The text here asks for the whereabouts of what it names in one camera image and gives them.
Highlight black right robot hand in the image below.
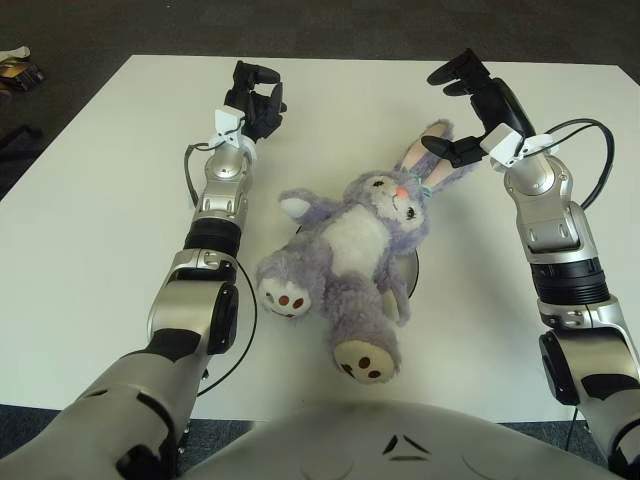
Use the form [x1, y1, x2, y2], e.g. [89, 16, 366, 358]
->
[421, 48, 559, 169]

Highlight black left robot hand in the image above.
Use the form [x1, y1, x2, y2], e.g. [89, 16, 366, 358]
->
[209, 59, 289, 150]

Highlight purple plush bunny doll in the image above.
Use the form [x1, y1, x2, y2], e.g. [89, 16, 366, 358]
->
[255, 118, 471, 386]

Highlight white plate with black rim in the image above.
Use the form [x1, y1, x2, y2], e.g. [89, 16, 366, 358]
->
[293, 223, 422, 304]

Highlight black floor object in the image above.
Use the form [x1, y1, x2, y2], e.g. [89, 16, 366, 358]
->
[0, 127, 42, 161]

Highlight items on floor corner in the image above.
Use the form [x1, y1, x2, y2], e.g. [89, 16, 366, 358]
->
[0, 58, 47, 94]

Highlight grey robot torso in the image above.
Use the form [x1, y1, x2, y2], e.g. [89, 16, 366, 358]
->
[169, 397, 640, 480]

